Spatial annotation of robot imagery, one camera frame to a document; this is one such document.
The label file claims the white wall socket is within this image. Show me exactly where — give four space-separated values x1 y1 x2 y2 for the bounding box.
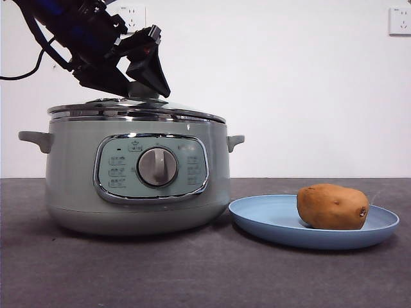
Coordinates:
118 5 147 33
389 6 411 37

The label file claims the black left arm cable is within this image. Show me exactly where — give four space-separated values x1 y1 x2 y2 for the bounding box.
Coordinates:
0 19 73 81

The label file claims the pale green electric steamer pot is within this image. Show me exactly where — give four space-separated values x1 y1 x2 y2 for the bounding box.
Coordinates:
18 118 246 237

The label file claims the blue round plate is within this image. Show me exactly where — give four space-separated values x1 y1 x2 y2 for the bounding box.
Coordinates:
228 194 401 251

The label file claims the brown potato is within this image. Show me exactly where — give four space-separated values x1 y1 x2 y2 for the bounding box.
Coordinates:
296 183 371 230

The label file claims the glass lid with green knob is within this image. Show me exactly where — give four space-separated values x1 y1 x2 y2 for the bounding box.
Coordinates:
47 81 227 124

